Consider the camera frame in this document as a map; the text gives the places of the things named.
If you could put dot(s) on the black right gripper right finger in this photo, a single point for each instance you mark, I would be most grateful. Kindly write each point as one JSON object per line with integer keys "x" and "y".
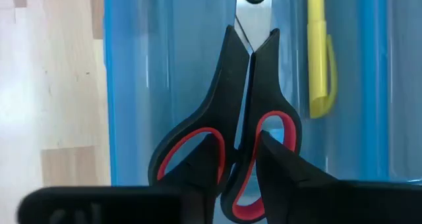
{"x": 296, "y": 191}

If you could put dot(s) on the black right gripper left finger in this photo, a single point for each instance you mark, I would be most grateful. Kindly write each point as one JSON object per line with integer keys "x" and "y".
{"x": 184, "y": 184}

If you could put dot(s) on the blue plastic pencil box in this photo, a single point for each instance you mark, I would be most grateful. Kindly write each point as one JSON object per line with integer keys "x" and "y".
{"x": 165, "y": 85}

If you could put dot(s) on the yellow highlighter pen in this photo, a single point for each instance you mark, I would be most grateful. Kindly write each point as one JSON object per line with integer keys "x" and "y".
{"x": 317, "y": 69}

